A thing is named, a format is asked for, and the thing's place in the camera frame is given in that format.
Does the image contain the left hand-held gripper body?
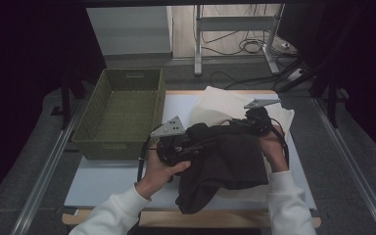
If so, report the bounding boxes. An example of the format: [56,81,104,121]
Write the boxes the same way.
[149,115,194,168]

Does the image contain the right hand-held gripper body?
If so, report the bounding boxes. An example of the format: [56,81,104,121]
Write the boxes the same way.
[230,98,282,137]

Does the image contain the white cloth sheet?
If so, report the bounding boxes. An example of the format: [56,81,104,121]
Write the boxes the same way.
[189,85,296,204]

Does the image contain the dark cloth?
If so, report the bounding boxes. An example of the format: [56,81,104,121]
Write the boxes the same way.
[174,121,270,215]

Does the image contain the person's right hand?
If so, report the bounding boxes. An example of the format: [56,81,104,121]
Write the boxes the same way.
[258,128,289,173]

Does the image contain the person's left hand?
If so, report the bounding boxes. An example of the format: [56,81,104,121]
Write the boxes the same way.
[135,148,192,201]

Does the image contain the green woven basket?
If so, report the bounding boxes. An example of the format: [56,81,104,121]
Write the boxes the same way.
[71,68,166,162]

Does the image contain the white power strip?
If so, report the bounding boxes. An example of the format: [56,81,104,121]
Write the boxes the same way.
[286,67,306,83]

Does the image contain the light blue table mat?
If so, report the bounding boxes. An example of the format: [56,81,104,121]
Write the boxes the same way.
[64,93,317,212]

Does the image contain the black stand leg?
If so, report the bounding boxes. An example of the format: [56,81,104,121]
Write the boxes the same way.
[308,65,341,129]
[59,72,86,129]

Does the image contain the white cabinet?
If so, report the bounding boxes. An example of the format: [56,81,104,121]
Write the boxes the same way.
[85,6,173,57]

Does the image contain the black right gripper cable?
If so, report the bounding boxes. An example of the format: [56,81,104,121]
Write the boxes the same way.
[269,117,291,168]

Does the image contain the black floor cables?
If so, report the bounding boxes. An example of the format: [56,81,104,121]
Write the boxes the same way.
[201,3,297,91]

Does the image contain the grey metal desk frame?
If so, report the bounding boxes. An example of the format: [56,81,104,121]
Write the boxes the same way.
[193,3,286,77]

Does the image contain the metal floor rail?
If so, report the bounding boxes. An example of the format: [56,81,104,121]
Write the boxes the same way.
[10,97,83,235]
[310,97,376,235]

